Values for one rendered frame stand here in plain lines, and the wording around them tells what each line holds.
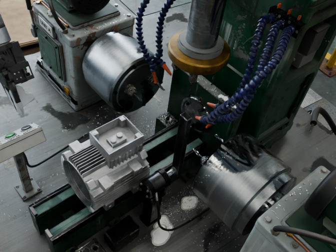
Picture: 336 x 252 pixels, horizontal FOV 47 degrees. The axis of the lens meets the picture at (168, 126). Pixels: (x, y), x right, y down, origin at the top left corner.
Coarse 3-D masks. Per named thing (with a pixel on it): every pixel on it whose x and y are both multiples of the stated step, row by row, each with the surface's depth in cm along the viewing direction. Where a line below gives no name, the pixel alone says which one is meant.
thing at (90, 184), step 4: (64, 152) 111; (68, 152) 110; (140, 152) 113; (144, 152) 114; (64, 156) 110; (140, 156) 113; (144, 156) 114; (88, 180) 105; (92, 180) 105; (88, 184) 104; (92, 184) 105; (88, 188) 105; (92, 188) 105; (88, 208) 115; (92, 208) 114
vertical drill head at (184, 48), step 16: (192, 0) 98; (208, 0) 95; (224, 0) 96; (192, 16) 100; (208, 16) 98; (176, 32) 114; (192, 32) 103; (208, 32) 102; (176, 48) 108; (192, 48) 105; (208, 48) 106; (224, 48) 111; (176, 64) 107; (192, 64) 104; (208, 64) 105; (224, 64) 108; (192, 80) 110
